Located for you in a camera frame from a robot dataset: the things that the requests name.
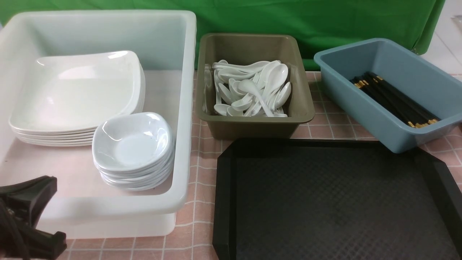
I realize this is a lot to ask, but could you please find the blue plastic bin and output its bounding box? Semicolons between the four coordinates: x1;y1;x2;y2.
314;38;462;153

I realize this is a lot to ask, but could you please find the pile of white soup spoons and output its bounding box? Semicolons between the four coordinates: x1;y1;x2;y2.
212;60;292;117

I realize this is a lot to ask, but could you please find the green backdrop cloth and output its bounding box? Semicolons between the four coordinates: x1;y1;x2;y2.
0;0;445;70

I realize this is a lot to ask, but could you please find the small white dish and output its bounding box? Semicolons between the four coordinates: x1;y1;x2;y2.
91;112;175;173

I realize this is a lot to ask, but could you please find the olive green plastic bin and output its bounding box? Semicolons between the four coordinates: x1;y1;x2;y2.
195;33;315;140

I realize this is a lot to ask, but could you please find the large white square plate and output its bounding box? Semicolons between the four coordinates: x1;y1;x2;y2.
9;50;143;134

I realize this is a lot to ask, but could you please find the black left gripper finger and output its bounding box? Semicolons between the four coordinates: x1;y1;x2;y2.
0;175;57;228
22;229;67;260

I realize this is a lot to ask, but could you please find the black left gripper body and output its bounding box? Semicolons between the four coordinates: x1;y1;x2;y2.
1;200;36;260

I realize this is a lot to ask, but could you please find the stack of white square plates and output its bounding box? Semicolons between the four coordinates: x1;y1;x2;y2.
11;64;146;143

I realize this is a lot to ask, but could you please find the stack of small white dishes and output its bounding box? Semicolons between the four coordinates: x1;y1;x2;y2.
94;138;175;191

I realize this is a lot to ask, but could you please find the black serving tray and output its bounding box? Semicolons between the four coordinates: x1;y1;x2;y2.
212;138;462;260

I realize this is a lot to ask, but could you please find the pink checkered tablecloth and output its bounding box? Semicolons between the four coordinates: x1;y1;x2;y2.
58;71;462;260

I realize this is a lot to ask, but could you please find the white ceramic soup spoon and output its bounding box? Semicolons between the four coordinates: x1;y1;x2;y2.
238;79;274;117

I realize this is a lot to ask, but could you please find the large white plastic tub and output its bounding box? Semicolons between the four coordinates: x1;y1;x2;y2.
1;10;196;239

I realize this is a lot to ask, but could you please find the bundle of black chopsticks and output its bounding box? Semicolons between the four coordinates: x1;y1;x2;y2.
350;71;440;129

